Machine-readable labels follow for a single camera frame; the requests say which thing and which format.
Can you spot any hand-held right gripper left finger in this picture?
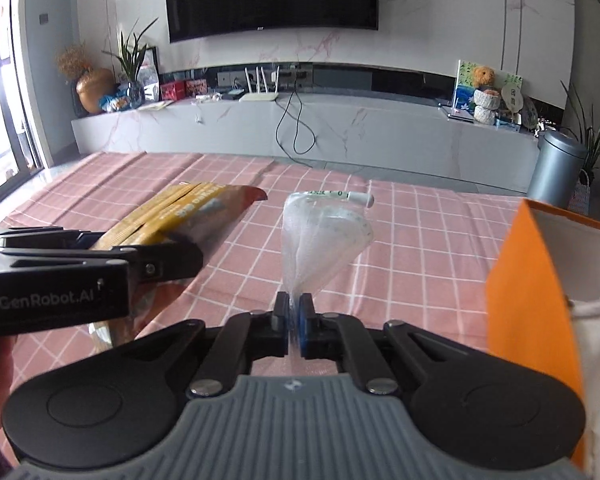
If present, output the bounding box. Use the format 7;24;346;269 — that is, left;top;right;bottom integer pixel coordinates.
129;291;292;398

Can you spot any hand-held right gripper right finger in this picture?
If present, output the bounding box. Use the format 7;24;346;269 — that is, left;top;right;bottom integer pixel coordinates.
298;292;474;395

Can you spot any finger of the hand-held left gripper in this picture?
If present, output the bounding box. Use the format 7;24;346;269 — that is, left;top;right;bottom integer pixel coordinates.
0;241;205;286
0;226;107;251

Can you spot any yellow snack packet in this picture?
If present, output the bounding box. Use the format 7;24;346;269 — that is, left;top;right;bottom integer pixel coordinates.
87;183;268;356

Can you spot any clear plastic bag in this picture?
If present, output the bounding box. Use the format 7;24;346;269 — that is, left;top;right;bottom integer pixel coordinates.
281;189;376;307

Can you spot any orange cardboard box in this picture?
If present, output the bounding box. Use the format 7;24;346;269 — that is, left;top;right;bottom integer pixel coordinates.
485;199;600;480

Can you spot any pink checked tablecloth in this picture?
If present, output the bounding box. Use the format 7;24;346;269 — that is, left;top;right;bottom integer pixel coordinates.
0;151;530;480

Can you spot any blue snack bag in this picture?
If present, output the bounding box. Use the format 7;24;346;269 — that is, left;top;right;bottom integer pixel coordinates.
98;92;131;114

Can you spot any gold round vase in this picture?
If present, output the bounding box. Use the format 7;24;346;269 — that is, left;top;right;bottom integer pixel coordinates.
76;67;117;115

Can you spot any glass sliding door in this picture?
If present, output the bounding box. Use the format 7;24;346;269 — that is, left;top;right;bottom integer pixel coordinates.
0;0;47;183

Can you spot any dried flower bunch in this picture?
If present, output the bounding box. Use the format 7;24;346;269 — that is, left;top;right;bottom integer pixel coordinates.
56;44;89;82

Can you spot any white wifi router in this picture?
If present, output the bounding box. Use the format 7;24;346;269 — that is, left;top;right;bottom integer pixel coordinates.
239;65;281;103

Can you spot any green plant in glass vase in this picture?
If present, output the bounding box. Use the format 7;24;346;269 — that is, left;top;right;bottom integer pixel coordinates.
102;17;160;109

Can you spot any grey marble television cabinet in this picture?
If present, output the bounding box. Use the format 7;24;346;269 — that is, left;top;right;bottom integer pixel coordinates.
71;91;541;196

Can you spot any colourful painting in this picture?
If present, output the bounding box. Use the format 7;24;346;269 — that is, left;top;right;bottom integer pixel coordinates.
452;59;524;117

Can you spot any grey metal trash can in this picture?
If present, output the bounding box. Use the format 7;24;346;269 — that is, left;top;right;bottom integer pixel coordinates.
526;130;588;206

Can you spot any patterned tote bag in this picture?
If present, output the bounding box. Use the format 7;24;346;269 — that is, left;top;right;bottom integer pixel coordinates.
567;170;594;216

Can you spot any round paper fan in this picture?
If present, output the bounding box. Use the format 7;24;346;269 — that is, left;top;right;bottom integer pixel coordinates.
501;84;526;113

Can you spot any long-leaved potted plant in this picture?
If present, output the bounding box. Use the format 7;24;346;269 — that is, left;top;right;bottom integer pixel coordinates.
560;80;600;182

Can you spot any black power cable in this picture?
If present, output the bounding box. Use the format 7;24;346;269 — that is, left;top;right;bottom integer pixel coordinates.
275;91;317;155

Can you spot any black picture frame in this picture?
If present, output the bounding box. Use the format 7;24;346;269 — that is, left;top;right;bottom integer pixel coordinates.
130;47;161;104

